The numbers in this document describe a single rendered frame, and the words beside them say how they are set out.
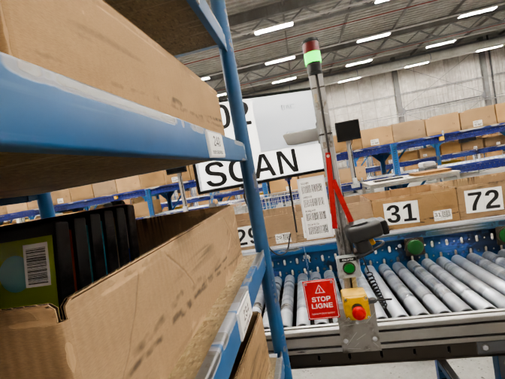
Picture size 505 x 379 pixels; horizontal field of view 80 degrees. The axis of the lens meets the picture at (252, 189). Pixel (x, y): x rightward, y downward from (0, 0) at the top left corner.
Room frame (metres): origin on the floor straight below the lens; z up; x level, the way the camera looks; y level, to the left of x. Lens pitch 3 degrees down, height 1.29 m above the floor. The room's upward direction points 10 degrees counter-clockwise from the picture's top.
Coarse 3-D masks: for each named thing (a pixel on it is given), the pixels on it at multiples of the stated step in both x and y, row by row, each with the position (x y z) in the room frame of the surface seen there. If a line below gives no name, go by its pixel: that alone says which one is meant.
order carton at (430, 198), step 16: (384, 192) 1.75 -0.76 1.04; (400, 192) 1.73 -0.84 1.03; (416, 192) 1.72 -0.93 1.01; (432, 192) 1.44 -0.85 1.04; (448, 192) 1.43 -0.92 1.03; (432, 208) 1.44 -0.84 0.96; (448, 208) 1.43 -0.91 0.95; (400, 224) 1.47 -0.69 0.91; (416, 224) 1.45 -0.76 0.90; (432, 224) 1.44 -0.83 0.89
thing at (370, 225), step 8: (352, 224) 0.89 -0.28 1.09; (360, 224) 0.87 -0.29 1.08; (368, 224) 0.86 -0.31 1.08; (376, 224) 0.86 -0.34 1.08; (384, 224) 0.86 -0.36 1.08; (352, 232) 0.87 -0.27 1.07; (360, 232) 0.86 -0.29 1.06; (368, 232) 0.86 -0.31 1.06; (376, 232) 0.86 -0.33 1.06; (384, 232) 0.86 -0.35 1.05; (352, 240) 0.87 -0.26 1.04; (360, 240) 0.87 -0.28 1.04; (368, 240) 0.88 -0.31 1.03; (360, 248) 0.88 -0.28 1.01; (368, 248) 0.88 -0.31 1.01; (360, 256) 0.88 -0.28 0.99
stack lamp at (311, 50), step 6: (312, 42) 0.93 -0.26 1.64; (318, 42) 0.94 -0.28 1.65; (306, 48) 0.94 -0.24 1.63; (312, 48) 0.93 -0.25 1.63; (318, 48) 0.94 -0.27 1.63; (306, 54) 0.94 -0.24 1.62; (312, 54) 0.93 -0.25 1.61; (318, 54) 0.93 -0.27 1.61; (306, 60) 0.94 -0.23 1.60; (312, 60) 0.93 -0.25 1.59; (318, 60) 0.93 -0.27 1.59
